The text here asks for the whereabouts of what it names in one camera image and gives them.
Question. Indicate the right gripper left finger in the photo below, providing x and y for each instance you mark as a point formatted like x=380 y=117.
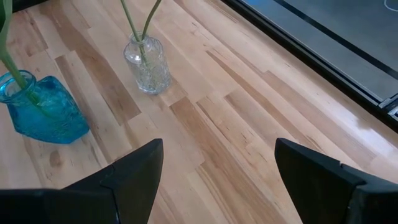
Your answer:
x=124 y=193

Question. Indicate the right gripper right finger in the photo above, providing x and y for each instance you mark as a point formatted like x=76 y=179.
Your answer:
x=326 y=193

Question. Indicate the blue cut-glass vase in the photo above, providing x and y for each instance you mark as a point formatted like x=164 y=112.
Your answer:
x=46 y=118

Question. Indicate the small dark tulip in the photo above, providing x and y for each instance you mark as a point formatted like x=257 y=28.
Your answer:
x=12 y=70

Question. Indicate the tulip with thin green stem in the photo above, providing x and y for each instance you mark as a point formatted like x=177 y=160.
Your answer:
x=150 y=17

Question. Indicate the clear cut-glass vase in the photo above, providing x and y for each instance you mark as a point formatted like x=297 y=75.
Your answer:
x=152 y=71

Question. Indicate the pink tulip with green stem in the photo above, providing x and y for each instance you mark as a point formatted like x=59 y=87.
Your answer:
x=129 y=18

